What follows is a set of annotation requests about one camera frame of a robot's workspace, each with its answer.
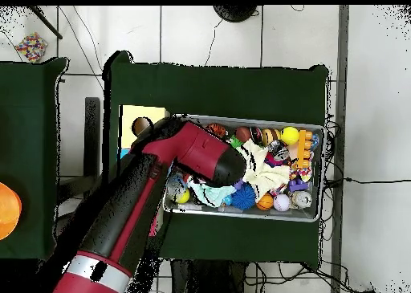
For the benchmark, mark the crushed clear plastic bottle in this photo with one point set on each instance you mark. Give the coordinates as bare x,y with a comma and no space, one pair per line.
172,187

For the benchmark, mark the green furry googly-eyed toy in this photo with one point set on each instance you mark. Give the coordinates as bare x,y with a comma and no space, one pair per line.
235,142

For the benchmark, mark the cream knitted cloth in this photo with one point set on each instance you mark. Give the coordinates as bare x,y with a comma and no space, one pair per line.
263,168

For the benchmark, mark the yellow tennis ball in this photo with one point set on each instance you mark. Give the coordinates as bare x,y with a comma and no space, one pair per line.
289,135

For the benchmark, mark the red robot arm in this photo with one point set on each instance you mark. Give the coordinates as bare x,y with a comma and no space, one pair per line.
128,222

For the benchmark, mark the yellow smiley ball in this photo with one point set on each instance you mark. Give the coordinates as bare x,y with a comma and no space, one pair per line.
183,196

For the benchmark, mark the black rod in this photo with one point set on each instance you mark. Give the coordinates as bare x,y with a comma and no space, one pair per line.
46,23

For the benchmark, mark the dark green side table cloth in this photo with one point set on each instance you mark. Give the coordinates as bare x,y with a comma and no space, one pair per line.
32,145

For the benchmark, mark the black round base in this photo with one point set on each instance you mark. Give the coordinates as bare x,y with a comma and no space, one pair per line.
234,12

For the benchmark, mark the mint green cloth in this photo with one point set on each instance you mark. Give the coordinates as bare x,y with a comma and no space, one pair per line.
215,194

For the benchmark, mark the clear mesh bin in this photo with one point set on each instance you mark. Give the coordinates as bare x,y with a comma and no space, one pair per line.
276,214

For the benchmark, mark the colourful patterned packet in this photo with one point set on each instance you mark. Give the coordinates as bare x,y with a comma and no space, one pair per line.
31,47

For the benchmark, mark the orange toy brick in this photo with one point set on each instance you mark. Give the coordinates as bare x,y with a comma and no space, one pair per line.
304,145

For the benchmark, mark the grey metal strip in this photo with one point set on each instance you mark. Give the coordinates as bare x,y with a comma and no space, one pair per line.
343,81

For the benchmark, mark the wooden box with three holes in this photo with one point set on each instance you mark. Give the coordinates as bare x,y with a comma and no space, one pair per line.
131,113

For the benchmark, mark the small blue spiky ball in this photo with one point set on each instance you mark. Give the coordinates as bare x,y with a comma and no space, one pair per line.
244,196

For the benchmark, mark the orange round object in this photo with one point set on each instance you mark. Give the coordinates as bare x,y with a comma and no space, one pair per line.
8,209

